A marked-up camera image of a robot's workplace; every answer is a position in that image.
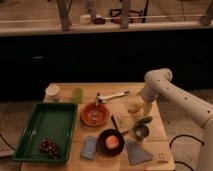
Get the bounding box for green cucumber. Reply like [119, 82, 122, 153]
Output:
[133, 116, 153, 131]

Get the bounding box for orange bowl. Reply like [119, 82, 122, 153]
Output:
[80, 103, 109, 127]

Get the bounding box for dark red grapes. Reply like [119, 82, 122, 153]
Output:
[39, 139, 59, 159]

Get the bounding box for blue sponge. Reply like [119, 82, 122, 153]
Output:
[80, 136, 97, 160]

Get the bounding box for yellow banana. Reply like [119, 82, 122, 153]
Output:
[127, 103, 142, 114]

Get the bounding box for dark round bowl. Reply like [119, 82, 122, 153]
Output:
[97, 129, 124, 157]

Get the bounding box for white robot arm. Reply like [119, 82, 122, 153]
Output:
[140, 68, 213, 171]

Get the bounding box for green plastic tray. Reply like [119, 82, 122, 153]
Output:
[13, 103, 78, 163]

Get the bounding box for black cable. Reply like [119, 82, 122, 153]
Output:
[168, 133, 205, 171]

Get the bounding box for grey blue cloth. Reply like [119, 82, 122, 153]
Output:
[125, 139, 153, 165]

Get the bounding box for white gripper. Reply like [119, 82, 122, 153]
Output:
[139, 85, 157, 116]

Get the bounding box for metal spoon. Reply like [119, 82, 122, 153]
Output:
[91, 93, 100, 121]

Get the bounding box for green plastic cup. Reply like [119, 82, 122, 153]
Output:
[72, 88, 83, 103]

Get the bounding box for wooden brush with black handle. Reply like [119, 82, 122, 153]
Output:
[111, 114, 129, 135]

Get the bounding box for white round container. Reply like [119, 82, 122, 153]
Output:
[45, 84, 60, 101]

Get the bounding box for orange fruit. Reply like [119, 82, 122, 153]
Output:
[105, 135, 119, 149]

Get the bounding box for white handled kitchen tool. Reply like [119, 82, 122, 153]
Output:
[97, 91, 130, 103]

